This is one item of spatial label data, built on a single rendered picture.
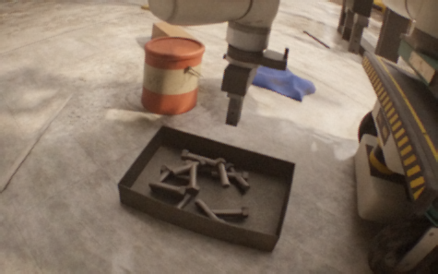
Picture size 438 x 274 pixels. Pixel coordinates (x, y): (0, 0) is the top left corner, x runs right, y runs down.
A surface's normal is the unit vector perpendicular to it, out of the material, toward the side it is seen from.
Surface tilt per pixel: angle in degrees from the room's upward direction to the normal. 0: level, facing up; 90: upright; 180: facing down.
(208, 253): 0
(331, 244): 0
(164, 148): 0
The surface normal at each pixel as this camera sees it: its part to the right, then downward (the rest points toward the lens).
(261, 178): 0.14, -0.80
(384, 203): -0.28, 0.53
